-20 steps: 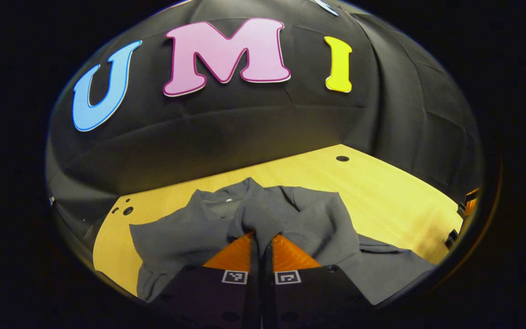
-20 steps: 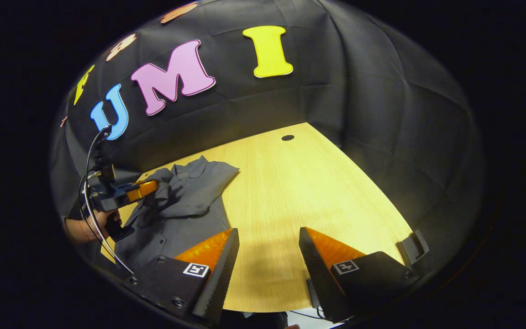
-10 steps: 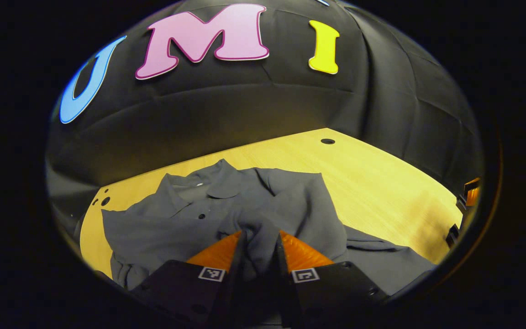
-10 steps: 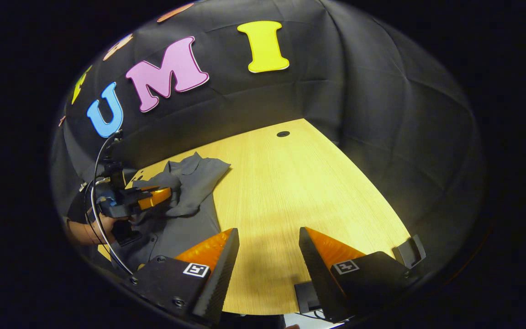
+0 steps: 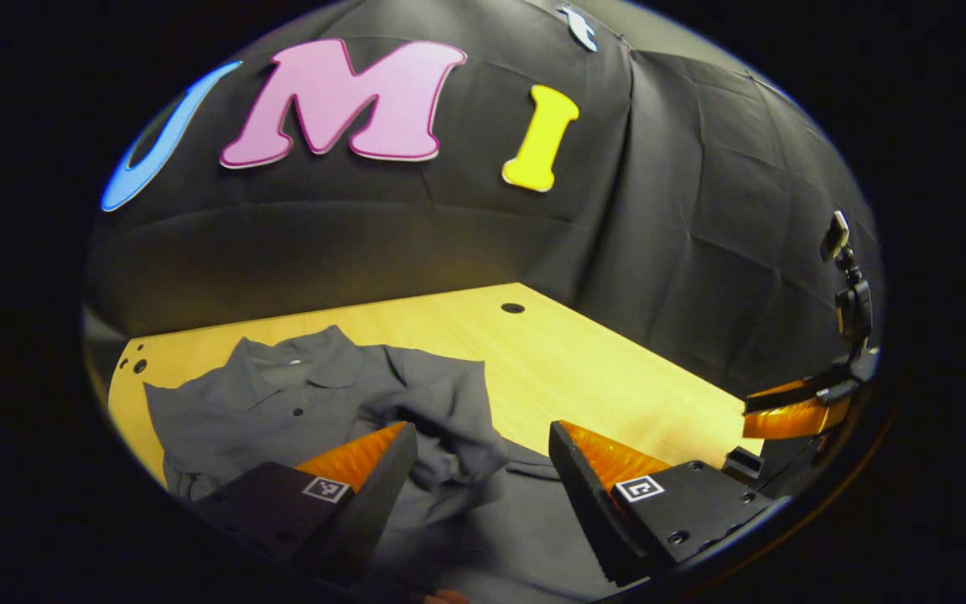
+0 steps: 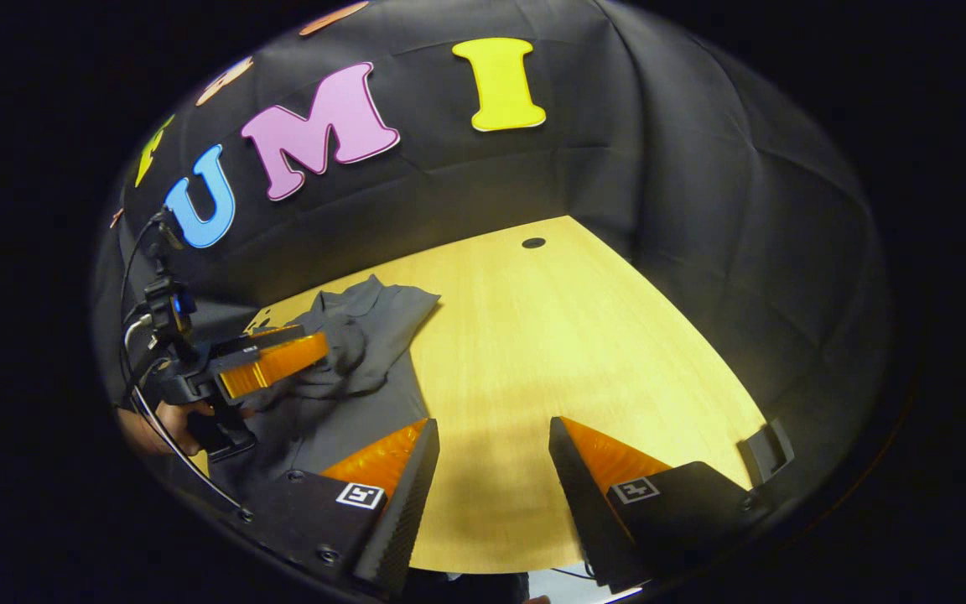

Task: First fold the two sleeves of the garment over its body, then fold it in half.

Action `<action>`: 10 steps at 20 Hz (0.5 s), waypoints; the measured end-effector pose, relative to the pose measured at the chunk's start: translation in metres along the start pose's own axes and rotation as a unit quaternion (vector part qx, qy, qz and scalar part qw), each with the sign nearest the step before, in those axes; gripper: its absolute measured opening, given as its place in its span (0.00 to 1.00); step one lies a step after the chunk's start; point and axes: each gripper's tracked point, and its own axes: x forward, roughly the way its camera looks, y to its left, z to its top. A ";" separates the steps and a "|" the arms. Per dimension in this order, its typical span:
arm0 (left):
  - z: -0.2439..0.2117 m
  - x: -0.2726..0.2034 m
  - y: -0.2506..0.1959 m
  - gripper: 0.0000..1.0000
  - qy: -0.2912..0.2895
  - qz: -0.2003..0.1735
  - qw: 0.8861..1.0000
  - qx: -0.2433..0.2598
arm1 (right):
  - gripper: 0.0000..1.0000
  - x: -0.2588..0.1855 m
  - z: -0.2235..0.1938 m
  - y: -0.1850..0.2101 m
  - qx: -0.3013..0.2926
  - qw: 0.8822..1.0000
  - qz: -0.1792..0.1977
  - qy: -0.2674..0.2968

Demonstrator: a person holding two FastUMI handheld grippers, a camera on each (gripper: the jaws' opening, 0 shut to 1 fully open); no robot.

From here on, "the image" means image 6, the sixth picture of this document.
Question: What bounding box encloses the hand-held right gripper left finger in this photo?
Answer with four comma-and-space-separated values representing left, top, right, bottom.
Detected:
236, 417, 442, 598

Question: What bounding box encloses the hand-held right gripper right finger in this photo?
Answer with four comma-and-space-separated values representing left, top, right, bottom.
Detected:
548, 415, 775, 595

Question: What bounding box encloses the grey shirt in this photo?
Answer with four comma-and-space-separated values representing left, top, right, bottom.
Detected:
206, 274, 442, 504

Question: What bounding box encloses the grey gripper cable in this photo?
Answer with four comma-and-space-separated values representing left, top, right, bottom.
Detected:
122, 314, 247, 513

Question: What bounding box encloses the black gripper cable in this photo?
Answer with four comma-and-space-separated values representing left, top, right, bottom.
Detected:
117, 211, 167, 336

